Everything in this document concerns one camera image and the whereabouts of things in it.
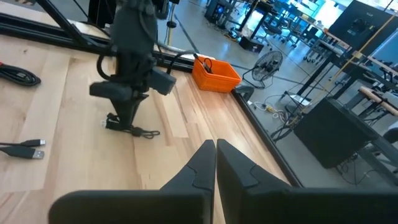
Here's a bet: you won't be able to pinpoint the small black floor box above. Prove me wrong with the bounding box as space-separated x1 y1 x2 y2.
238 35 265 54

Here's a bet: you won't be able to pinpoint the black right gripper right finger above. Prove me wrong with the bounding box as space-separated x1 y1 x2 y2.
216 138 398 224

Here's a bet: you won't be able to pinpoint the short thin black USB cable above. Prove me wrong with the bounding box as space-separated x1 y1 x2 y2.
99 112 162 139

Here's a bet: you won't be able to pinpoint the black monitor panel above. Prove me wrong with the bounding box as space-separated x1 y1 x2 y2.
328 0 398 57

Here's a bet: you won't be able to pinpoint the black USB cable two plugs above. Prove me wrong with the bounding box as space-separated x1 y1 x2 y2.
0 138 47 161

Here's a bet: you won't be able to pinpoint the black floor cabinet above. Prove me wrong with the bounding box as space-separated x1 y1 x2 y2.
293 97 379 169

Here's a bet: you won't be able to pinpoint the black USB cable end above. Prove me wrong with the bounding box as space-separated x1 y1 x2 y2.
193 52 214 75

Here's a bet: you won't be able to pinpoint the black cable with red band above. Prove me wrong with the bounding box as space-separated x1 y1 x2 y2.
0 61 42 88

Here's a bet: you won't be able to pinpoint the wooden rod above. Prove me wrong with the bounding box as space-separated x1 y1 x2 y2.
358 86 398 118

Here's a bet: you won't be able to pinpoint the black floor fan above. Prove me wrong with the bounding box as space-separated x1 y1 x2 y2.
241 50 284 91

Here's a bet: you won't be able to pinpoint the black pc case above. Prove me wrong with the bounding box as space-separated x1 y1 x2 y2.
204 0 233 27

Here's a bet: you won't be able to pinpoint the orange plastic bin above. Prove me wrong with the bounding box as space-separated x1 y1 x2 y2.
191 55 243 94

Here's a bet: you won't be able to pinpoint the white floor cable bundle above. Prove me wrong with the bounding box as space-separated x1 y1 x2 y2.
248 101 289 122

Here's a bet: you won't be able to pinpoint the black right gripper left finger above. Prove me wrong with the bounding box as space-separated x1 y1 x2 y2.
48 139 217 224

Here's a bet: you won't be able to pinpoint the light stand pole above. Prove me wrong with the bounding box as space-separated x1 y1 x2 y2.
165 2 178 47

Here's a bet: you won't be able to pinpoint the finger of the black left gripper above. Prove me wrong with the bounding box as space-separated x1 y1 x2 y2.
111 98 130 129
127 94 149 129

